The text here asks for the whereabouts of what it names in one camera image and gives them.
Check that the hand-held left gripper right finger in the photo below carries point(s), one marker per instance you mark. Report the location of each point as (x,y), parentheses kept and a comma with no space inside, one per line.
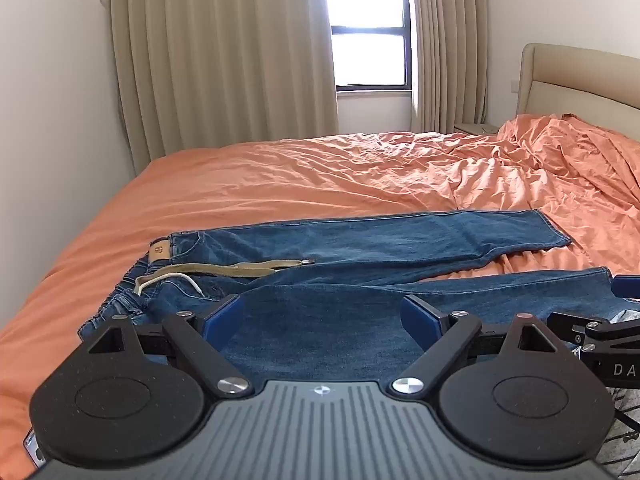
(422,322)

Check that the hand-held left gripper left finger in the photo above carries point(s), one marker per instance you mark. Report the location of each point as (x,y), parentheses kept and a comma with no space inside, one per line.
(222,322)

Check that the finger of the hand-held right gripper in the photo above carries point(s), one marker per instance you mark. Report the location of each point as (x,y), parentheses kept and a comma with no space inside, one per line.
(575,322)
(627,287)

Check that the blue denim pants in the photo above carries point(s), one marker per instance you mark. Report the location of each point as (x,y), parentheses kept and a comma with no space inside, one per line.
(350,245)

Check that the bed with orange sheet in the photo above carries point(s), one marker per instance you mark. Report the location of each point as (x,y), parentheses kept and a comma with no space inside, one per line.
(225,180)

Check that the beige nightstand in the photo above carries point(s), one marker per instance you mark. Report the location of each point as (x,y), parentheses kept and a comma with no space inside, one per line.
(475,127)

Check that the beige padded headboard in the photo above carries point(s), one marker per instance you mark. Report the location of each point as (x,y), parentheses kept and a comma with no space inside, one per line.
(565,85)

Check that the wide beige curtain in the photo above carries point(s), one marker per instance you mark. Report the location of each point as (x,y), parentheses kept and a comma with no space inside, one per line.
(220,50)

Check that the narrow beige curtain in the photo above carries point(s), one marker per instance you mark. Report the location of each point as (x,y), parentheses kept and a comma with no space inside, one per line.
(450,45)

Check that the dark-framed window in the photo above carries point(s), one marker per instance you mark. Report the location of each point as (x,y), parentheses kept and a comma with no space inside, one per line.
(370,25)

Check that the white wall outlet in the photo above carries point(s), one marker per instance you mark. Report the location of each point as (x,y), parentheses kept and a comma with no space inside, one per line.
(515,86)

